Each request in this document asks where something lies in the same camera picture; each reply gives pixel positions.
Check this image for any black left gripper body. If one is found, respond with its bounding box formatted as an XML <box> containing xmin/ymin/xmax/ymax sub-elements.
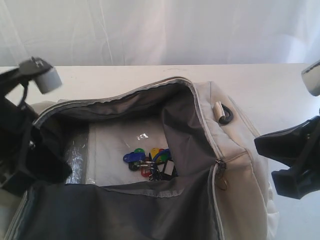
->
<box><xmin>0</xmin><ymin>67</ymin><xmax>40</xmax><ymax>197</ymax></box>

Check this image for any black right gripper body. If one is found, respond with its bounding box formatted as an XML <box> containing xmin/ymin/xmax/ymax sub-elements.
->
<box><xmin>295</xmin><ymin>115</ymin><xmax>320</xmax><ymax>195</ymax></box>

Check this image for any cream white fabric bag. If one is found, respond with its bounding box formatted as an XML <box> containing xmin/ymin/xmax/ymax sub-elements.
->
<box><xmin>0</xmin><ymin>77</ymin><xmax>279</xmax><ymax>240</ymax></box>

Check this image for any bunch of colourful key tags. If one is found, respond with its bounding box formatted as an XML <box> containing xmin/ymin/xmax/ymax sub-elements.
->
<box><xmin>122</xmin><ymin>147</ymin><xmax>178</xmax><ymax>181</ymax></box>

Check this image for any clear plastic wrapped packet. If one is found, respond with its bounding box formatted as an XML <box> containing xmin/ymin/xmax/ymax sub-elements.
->
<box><xmin>64</xmin><ymin>122</ymin><xmax>168</xmax><ymax>186</ymax></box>

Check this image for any white backdrop curtain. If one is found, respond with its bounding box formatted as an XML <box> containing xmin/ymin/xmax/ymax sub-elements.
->
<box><xmin>0</xmin><ymin>0</ymin><xmax>320</xmax><ymax>67</ymax></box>

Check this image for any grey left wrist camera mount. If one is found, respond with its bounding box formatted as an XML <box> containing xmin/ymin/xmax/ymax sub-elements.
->
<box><xmin>19</xmin><ymin>57</ymin><xmax>62</xmax><ymax>95</ymax></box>

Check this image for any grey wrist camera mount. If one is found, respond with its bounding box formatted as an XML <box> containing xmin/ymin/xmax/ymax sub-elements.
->
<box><xmin>19</xmin><ymin>57</ymin><xmax>62</xmax><ymax>95</ymax></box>
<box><xmin>301</xmin><ymin>60</ymin><xmax>320</xmax><ymax>97</ymax></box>

